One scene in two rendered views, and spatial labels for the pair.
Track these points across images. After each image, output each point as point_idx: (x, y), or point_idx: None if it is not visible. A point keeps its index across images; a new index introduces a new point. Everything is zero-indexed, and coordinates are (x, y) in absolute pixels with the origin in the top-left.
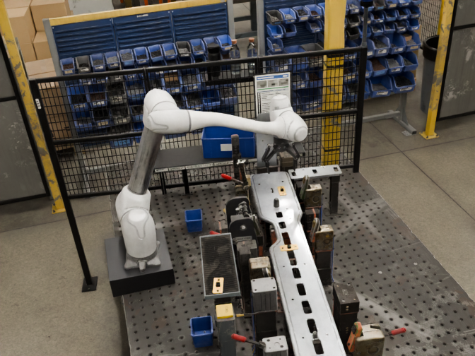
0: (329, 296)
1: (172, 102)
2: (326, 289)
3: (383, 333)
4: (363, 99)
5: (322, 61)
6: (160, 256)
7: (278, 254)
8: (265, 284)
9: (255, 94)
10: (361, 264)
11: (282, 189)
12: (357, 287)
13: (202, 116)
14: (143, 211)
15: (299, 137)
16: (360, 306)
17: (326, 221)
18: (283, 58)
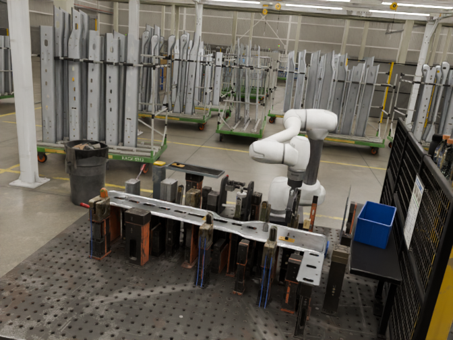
0: (183, 278)
1: (308, 113)
2: (191, 280)
3: (123, 282)
4: (428, 293)
5: (437, 194)
6: (272, 218)
7: (205, 212)
8: (168, 181)
9: (411, 197)
10: (201, 311)
11: (286, 237)
12: (178, 295)
13: (289, 123)
14: (282, 179)
15: (249, 151)
16: (157, 286)
17: (284, 322)
18: (427, 166)
